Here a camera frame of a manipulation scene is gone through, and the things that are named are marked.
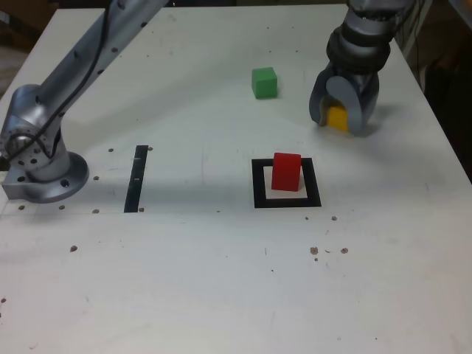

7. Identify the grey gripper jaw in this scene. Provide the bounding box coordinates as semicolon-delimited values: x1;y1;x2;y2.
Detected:
308;64;337;128
325;72;381;139

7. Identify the yellow cube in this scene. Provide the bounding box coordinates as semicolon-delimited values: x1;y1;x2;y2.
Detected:
326;105;350;133

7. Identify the green cube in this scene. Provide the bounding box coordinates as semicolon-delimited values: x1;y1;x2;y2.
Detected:
251;66;278;100

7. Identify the red cube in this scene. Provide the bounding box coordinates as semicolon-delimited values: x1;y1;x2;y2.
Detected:
271;152;302;192

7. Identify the black tape square outline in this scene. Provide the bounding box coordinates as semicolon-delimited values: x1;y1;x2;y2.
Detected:
251;157;322;209

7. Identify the black tape strip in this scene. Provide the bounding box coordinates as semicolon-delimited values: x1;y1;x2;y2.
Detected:
123;145;148;214

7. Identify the white cable bundle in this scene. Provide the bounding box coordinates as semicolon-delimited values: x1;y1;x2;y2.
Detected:
395;0;437;74

